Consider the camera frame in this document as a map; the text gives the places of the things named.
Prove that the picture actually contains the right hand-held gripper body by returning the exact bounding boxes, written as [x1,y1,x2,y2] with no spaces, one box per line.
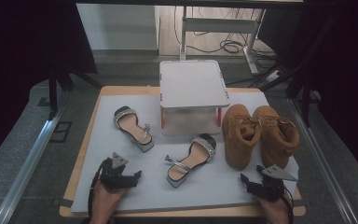
[255,164,299,203]

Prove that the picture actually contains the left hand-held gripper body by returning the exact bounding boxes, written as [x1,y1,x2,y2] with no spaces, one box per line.
[99,151,132,191]

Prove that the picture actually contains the tan suede boot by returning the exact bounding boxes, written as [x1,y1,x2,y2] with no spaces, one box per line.
[222,103,263,171]
[252,105,301,171]

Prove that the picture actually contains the silver strap heeled sandal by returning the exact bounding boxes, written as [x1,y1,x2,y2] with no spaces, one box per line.
[113,105,156,153]
[164,133,217,189]

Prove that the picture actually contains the white two-tier shoe rack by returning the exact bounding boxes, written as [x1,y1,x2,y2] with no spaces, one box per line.
[158,59,231,137]

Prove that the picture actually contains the person's right hand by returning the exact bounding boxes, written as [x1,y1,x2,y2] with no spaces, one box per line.
[255,193,292,224]

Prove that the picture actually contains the person's left hand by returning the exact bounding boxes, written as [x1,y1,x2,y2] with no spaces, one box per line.
[89,181,128,219]

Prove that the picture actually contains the grey table mat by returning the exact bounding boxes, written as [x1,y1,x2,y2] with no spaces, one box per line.
[70,91,300,215]

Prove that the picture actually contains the black metal stand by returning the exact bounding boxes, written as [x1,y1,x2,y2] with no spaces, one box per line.
[283,15,339,127]
[47,69,103,120]

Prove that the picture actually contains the white power strip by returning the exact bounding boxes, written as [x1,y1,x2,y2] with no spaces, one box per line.
[265,69,283,83]

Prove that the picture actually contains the black curtain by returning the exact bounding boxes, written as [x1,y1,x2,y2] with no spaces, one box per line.
[257,0,358,188]
[0,0,100,172]

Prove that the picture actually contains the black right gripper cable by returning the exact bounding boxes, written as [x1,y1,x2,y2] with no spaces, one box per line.
[282,189,295,224]

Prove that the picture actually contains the aluminium floor rail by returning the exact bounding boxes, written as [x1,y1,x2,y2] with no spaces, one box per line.
[287,97,358,224]
[0,102,67,224]

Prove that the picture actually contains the coiled black floor cable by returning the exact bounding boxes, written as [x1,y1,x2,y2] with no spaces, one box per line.
[186,30,255,55]

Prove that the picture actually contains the white metal desk frame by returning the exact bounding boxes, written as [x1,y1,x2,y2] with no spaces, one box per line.
[179,6,267,76]

